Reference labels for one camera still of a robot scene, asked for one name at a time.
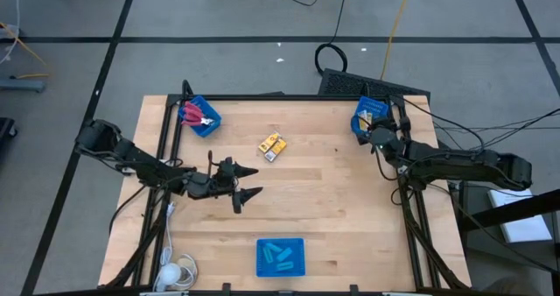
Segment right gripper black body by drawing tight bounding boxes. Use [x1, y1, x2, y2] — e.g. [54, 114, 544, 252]
[353, 116, 412, 146]

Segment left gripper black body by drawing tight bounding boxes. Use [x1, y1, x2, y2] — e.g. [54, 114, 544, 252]
[212, 158, 244, 214]

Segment red-handled pliers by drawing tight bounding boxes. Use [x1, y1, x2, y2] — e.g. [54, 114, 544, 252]
[183, 102, 207, 116]
[183, 108, 215, 124]
[181, 116, 214, 128]

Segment blue slotted plastic basket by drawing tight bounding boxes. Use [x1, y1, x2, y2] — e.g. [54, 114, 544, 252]
[255, 236, 306, 278]
[351, 95, 389, 136]
[178, 95, 223, 138]

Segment black mesh panel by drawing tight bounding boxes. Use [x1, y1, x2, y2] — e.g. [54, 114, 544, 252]
[318, 67, 432, 100]

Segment white round lamp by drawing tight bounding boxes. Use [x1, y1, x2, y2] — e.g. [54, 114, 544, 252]
[156, 263, 183, 291]

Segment black metal beam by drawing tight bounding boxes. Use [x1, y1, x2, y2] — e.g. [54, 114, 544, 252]
[458, 188, 560, 234]

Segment white booklet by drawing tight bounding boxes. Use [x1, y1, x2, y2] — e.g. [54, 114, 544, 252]
[487, 188, 553, 243]

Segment black floor object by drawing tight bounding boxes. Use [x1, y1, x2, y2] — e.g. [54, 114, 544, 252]
[0, 116, 18, 151]

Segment grey table foot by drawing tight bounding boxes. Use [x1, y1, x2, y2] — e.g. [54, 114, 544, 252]
[0, 78, 47, 94]

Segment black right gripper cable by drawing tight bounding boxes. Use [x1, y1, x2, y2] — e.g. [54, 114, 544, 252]
[374, 149, 412, 208]

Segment white power cable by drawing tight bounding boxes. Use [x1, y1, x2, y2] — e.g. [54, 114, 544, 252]
[151, 201, 199, 292]

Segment black aluminium table frame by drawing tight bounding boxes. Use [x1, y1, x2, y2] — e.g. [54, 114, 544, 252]
[104, 79, 472, 291]

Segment black looped floor cable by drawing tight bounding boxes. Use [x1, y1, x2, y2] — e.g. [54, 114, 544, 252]
[313, 0, 351, 76]

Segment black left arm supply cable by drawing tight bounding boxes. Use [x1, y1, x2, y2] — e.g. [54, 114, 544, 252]
[108, 182, 150, 235]

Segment black right arm supply cables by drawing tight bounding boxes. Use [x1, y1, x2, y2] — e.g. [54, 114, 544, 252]
[430, 107, 560, 151]

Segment thin yellow floor cable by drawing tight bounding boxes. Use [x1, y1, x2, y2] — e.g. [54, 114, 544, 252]
[0, 21, 51, 81]

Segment white floor cable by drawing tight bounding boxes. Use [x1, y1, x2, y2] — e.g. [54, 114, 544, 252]
[0, 0, 22, 66]

